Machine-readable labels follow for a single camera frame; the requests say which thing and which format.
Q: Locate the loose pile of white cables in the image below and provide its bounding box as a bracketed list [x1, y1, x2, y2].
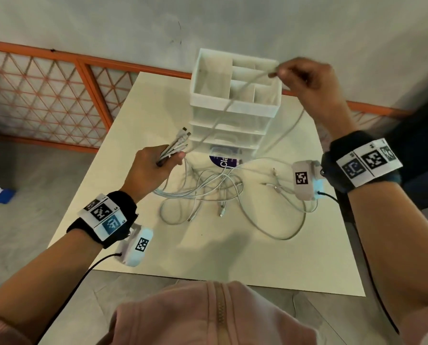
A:
[153, 154, 319, 241]

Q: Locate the person's left forearm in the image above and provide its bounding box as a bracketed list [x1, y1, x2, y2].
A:
[0, 229, 105, 322]

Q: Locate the purple round label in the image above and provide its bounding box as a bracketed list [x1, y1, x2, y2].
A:
[208, 146, 243, 169]

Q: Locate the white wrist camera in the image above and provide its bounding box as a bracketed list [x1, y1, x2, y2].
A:
[114, 223, 154, 267]
[292, 160, 326, 202]

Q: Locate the person's right forearm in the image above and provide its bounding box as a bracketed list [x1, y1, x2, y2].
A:
[346, 181, 428, 322]

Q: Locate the black right wristband with markers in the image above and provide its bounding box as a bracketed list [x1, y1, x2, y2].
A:
[321, 131, 404, 193]

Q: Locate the black left wristband with markers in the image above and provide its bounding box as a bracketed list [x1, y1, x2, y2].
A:
[66, 191, 139, 250]

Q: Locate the long white single cable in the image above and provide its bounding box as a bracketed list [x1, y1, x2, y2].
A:
[183, 67, 307, 163]

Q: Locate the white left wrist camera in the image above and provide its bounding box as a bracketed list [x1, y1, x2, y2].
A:
[114, 223, 154, 267]

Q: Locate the blue and white object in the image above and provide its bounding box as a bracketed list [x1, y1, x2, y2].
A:
[0, 177, 16, 205]

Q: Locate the person's left hand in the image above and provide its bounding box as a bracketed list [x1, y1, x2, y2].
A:
[121, 145, 186, 205]

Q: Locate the black left camera cable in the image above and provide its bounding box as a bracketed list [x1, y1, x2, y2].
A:
[37, 253, 124, 345]

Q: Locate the person's right hand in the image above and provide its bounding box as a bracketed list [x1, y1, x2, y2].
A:
[276, 57, 359, 143]

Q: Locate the orange lattice fence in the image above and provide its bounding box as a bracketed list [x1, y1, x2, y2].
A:
[0, 39, 413, 155]

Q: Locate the black camera cable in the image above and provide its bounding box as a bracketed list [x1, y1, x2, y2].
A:
[37, 253, 124, 345]
[316, 190, 401, 336]

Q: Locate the black wristband with markers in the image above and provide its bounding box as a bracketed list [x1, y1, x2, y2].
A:
[321, 131, 404, 193]
[66, 191, 139, 250]

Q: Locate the bundle of white charging cables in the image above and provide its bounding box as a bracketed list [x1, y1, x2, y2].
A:
[155, 127, 194, 168]

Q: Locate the white plastic drawer organizer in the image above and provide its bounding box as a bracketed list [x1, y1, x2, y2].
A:
[187, 48, 283, 159]

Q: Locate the black right camera cable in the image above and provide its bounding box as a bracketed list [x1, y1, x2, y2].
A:
[316, 190, 401, 336]

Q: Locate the black seat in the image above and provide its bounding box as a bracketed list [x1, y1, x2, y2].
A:
[379, 100, 428, 213]

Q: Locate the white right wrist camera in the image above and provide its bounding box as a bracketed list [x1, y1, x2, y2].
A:
[292, 160, 326, 202]

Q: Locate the pink zip jacket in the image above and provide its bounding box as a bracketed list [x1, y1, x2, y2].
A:
[0, 280, 428, 345]

